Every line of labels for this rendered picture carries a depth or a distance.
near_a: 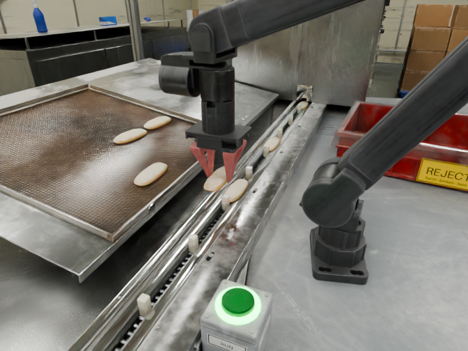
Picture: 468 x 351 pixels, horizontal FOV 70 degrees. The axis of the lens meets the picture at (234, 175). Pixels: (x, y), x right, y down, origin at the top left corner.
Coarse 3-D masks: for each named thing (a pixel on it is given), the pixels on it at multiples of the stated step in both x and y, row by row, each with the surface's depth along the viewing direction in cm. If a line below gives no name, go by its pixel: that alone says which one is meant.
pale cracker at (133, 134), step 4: (124, 132) 82; (128, 132) 82; (132, 132) 82; (136, 132) 83; (140, 132) 83; (144, 132) 84; (116, 136) 80; (120, 136) 80; (124, 136) 80; (128, 136) 80; (132, 136) 81; (136, 136) 82; (140, 136) 83; (116, 140) 79; (120, 140) 79; (124, 140) 79; (128, 140) 80; (132, 140) 81
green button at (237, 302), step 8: (232, 288) 42; (240, 288) 42; (224, 296) 41; (232, 296) 41; (240, 296) 41; (248, 296) 41; (224, 304) 40; (232, 304) 40; (240, 304) 40; (248, 304) 40; (232, 312) 39; (240, 312) 39; (248, 312) 39
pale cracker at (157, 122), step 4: (160, 116) 93; (164, 116) 94; (152, 120) 90; (156, 120) 90; (160, 120) 91; (164, 120) 92; (168, 120) 93; (148, 124) 88; (152, 124) 88; (156, 124) 89; (160, 124) 90; (164, 124) 91; (148, 128) 87; (152, 128) 88
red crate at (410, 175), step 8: (336, 144) 88; (440, 144) 103; (344, 152) 88; (400, 160) 83; (408, 160) 82; (416, 160) 80; (392, 168) 84; (400, 168) 84; (408, 168) 83; (416, 168) 81; (392, 176) 85; (400, 176) 84; (408, 176) 83; (416, 176) 82; (432, 184) 81
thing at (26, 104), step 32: (64, 96) 97; (96, 96) 101; (32, 128) 78; (64, 128) 81; (96, 128) 84; (0, 160) 66; (32, 160) 68; (64, 160) 69; (96, 160) 71; (192, 160) 78; (128, 224) 55
